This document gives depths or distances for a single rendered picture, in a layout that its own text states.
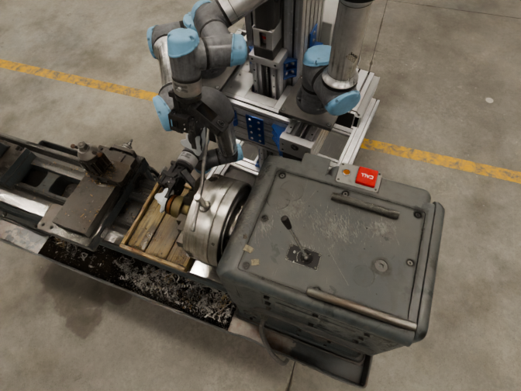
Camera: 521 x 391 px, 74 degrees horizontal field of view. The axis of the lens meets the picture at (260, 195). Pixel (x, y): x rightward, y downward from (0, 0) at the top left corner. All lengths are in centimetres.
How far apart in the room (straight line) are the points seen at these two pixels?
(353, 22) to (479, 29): 317
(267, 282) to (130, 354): 152
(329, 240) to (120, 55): 318
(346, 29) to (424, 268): 68
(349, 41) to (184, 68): 46
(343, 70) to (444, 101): 225
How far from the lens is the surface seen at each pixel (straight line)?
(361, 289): 99
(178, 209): 126
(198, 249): 115
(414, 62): 358
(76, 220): 158
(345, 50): 108
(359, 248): 103
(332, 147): 250
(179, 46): 88
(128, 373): 237
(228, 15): 101
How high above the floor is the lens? 220
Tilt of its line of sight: 61 degrees down
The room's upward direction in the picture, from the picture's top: 6 degrees counter-clockwise
